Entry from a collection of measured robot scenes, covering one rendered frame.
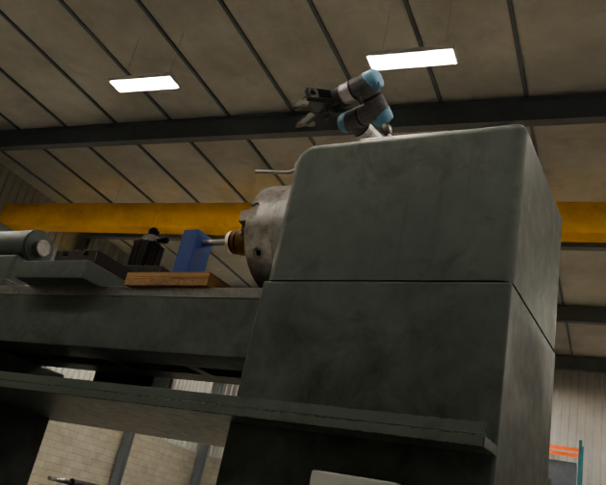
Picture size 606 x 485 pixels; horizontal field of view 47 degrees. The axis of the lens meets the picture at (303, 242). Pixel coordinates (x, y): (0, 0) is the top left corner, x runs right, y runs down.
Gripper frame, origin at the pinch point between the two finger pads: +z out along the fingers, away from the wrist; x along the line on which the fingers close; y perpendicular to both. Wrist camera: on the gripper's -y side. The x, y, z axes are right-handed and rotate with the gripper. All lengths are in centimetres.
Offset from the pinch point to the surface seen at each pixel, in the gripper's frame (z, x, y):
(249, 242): -13, -65, -55
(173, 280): 7, -71, -64
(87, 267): 34, -59, -71
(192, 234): 15, -51, -46
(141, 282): 18, -68, -65
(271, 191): -20, -51, -50
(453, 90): 213, 444, 838
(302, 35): 363, 539, 633
